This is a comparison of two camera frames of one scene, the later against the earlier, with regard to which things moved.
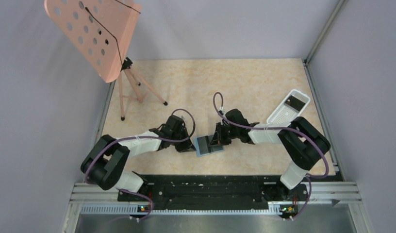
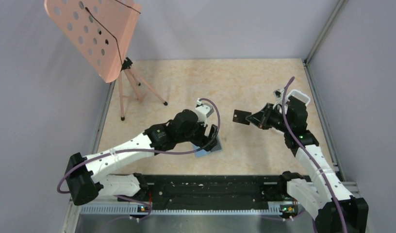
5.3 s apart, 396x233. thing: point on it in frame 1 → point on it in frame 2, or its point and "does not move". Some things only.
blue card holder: x=202 y=146 does not move
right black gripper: x=218 y=137 → x=261 y=118
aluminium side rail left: x=105 y=111 does not move
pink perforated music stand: x=101 y=31 does not move
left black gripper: x=186 y=147 → x=206 y=142
